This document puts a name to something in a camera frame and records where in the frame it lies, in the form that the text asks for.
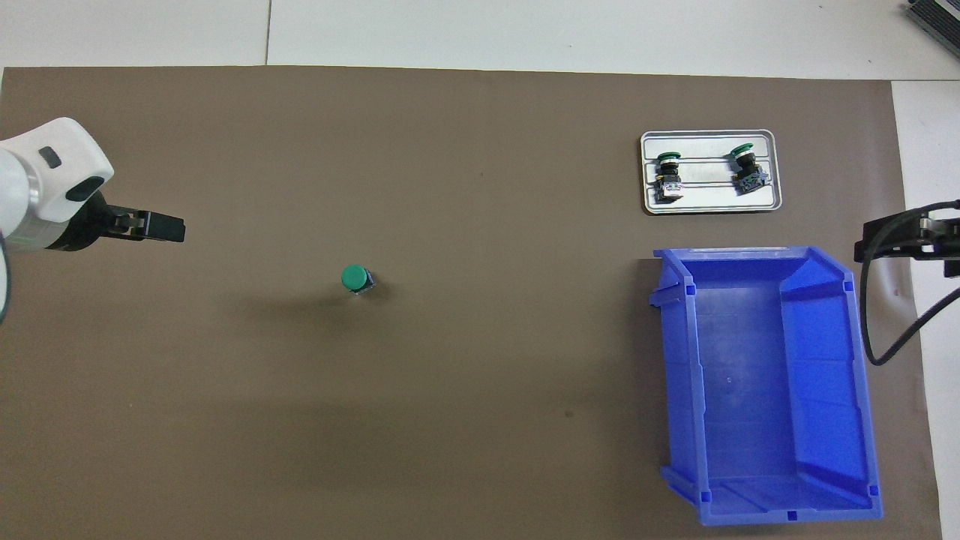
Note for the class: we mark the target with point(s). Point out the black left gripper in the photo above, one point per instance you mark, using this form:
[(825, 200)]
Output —
[(86, 229)]

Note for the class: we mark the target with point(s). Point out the green push button switch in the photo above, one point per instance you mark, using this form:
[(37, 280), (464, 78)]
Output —
[(746, 174), (667, 180), (354, 277)]

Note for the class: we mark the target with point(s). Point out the silver metal tray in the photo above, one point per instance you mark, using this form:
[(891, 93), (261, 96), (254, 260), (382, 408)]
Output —
[(709, 199)]

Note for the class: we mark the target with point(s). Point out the blue plastic storage bin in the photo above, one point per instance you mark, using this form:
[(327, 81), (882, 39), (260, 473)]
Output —
[(750, 390)]

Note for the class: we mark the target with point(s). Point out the grey ribbed device box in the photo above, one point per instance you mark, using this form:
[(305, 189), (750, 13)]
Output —
[(937, 19)]

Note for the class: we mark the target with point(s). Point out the brown table mat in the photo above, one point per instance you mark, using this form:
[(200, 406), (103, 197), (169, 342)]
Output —
[(487, 375)]

